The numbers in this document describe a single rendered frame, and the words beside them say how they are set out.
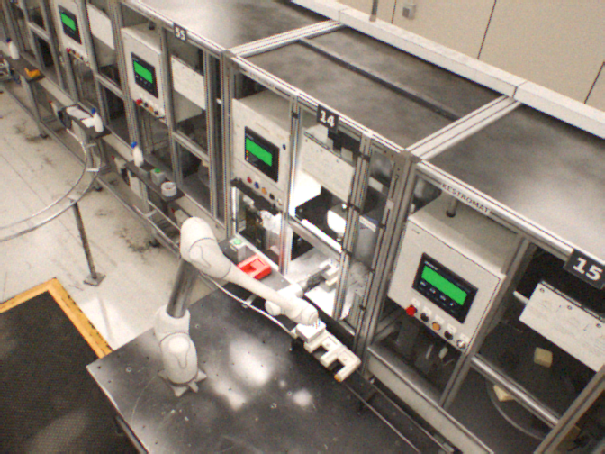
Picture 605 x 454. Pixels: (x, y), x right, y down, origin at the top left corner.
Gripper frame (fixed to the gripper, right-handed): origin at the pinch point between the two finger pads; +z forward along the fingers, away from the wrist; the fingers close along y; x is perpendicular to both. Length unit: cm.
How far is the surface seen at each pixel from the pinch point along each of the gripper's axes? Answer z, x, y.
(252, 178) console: -14, 46, 43
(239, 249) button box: -25.3, 43.1, 0.7
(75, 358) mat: -111, 111, -99
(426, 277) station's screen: -17, -64, 60
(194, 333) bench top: -65, 33, -33
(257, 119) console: -14, 43, 80
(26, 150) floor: -36, 369, -101
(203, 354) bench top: -70, 19, -33
